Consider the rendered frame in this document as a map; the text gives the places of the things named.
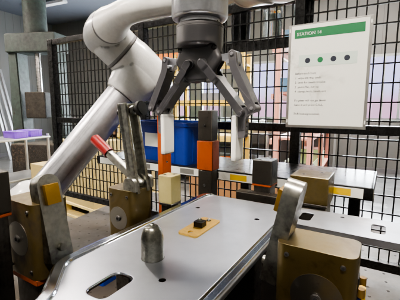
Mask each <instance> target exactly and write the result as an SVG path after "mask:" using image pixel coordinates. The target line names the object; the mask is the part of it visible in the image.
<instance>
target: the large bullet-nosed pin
mask: <svg viewBox="0 0 400 300"><path fill-rule="evenodd" d="M140 245H141V260H142V261H143V262H145V263H157V262H160V261H162V260H163V259H164V235H163V231H162V229H161V228H160V226H159V225H157V224H154V223H150V224H148V225H146V226H145V227H144V229H143V231H142V234H141V239H140Z"/></svg>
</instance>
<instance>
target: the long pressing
mask: <svg viewBox="0 0 400 300"><path fill-rule="evenodd" d="M197 207H199V208H197ZM273 208H274V205H272V204H265V203H261V202H254V201H247V200H243V199H236V198H229V197H225V196H218V195H215V194H212V193H203V194H200V195H198V196H196V197H194V198H191V199H189V200H187V201H185V202H182V203H181V204H178V205H176V206H174V207H172V208H169V209H167V210H165V211H163V212H161V213H159V214H156V215H154V216H152V217H150V218H147V219H146V220H144V221H141V222H139V223H137V224H134V225H132V226H130V227H128V228H126V229H124V230H121V231H119V232H117V233H115V234H113V235H111V236H109V237H106V238H104V239H102V240H99V241H97V242H95V243H93V244H91V245H89V246H87V247H84V248H82V249H80V250H78V251H76V252H74V253H72V254H69V255H67V256H65V257H63V258H62V259H60V260H59V261H58V262H56V263H55V264H54V266H53V267H52V269H51V271H50V274H49V276H48V278H47V280H46V283H45V285H44V287H43V289H42V291H41V293H40V295H39V296H38V297H37V298H36V299H35V300H224V299H225V298H226V297H227V295H228V294H229V293H230V292H231V291H232V290H233V289H234V287H235V286H236V285H237V284H238V283H239V282H240V281H241V280H242V278H243V277H244V276H245V274H246V273H247V272H248V271H249V270H250V269H251V268H252V267H253V265H254V264H255V263H256V262H257V261H258V260H259V259H260V257H261V256H262V255H263V254H264V253H265V251H266V250H267V248H268V243H269V241H270V236H271V232H272V229H273V225H274V221H275V218H276V214H277V212H276V211H274V210H273ZM201 217H208V218H213V219H216V220H219V221H220V223H218V224H217V225H216V226H214V227H213V228H211V229H209V230H208V231H207V232H205V233H204V234H203V235H201V236H200V237H197V238H193V237H189V236H185V235H180V234H179V230H181V229H183V228H184V227H186V226H188V225H190V224H191V223H193V222H194V221H195V220H197V219H198V218H201ZM255 219H259V220H255ZM150 223H154V224H157V225H159V226H160V228H161V229H162V232H163V235H164V259H163V260H162V261H160V262H156V263H146V262H143V261H142V260H141V245H140V239H141V234H142V231H143V229H144V227H145V226H146V225H148V224H150ZM114 276H123V277H126V278H128V279H130V280H131V282H130V283H128V284H127V285H125V286H124V287H122V288H121V289H119V290H118V291H116V292H115V293H113V294H112V295H110V296H109V297H107V298H102V299H98V298H95V297H93V296H91V295H89V294H88V293H89V291H91V290H92V289H94V288H95V287H97V286H99V285H100V284H102V283H103V282H105V281H107V280H108V279H110V278H112V277H114ZM160 279H166V281H165V282H159V280H160Z"/></svg>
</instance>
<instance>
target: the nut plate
mask: <svg viewBox="0 0 400 300"><path fill-rule="evenodd" d="M201 218H202V222H198V219H197V220H195V221H194V222H193V223H191V224H190V225H188V226H186V227H184V228H183V229H181V230H179V234H180V235H185V236H189V237H192V238H198V237H200V236H201V235H203V234H204V233H205V232H207V231H208V230H209V229H211V228H213V227H214V226H216V225H217V224H218V223H220V221H219V220H216V219H213V218H209V219H211V221H207V219H208V217H201ZM189 232H192V233H189Z"/></svg>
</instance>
